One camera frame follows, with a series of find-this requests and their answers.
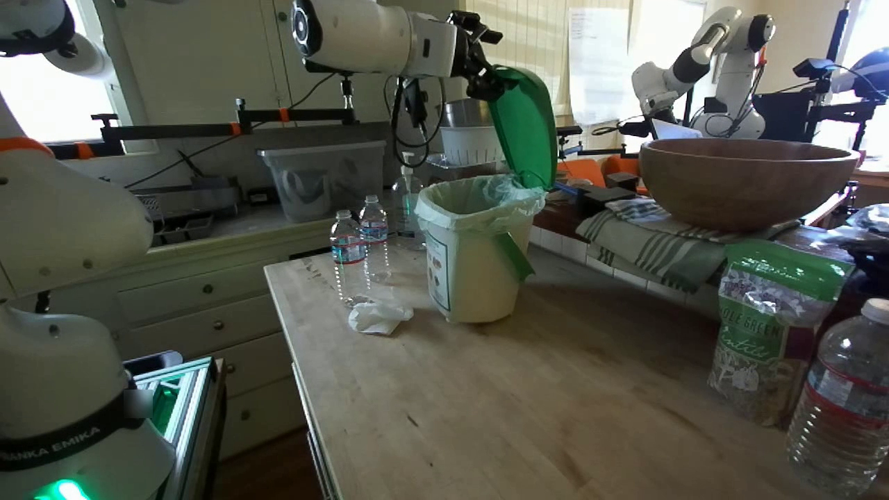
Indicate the metal robot control box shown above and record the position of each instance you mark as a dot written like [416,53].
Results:
[180,407]

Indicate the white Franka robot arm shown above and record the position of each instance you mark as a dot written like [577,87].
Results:
[57,222]

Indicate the clear pump sanitizer bottle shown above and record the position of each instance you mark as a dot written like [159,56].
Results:
[408,199]

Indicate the grey striped kitchen towel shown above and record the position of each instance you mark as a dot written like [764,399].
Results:
[647,246]

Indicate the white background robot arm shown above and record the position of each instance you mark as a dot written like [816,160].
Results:
[730,64]

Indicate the green plastic bin lid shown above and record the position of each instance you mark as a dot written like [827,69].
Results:
[529,128]

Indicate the cream drawer cabinet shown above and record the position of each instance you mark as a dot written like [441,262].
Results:
[202,306]

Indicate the round white wall fixture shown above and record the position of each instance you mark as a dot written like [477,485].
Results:
[90,58]

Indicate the clear plastic storage tub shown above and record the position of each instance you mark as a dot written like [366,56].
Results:
[314,182]

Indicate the large clear water bottle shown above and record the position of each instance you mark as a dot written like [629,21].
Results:
[841,407]

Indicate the black mounting rail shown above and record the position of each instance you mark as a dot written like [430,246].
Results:
[184,126]

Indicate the stainless steel mixing bowl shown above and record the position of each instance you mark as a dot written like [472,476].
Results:
[465,112]

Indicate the small clear water bottle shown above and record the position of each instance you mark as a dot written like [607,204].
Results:
[376,240]
[348,265]

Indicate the white paper sheet on wall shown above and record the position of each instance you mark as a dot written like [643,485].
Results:
[598,51]

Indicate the orange cloth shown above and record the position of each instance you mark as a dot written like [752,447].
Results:
[591,169]

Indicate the white ribbed container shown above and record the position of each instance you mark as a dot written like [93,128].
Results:
[469,144]

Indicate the large wooden bowl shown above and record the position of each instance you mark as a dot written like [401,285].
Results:
[739,183]

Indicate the blue padded object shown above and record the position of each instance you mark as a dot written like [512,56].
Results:
[865,74]

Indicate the white compost bin with label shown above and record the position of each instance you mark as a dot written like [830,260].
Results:
[480,282]

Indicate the crumpled white tissue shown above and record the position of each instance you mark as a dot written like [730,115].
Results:
[379,318]

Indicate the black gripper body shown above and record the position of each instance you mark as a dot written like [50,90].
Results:
[468,51]

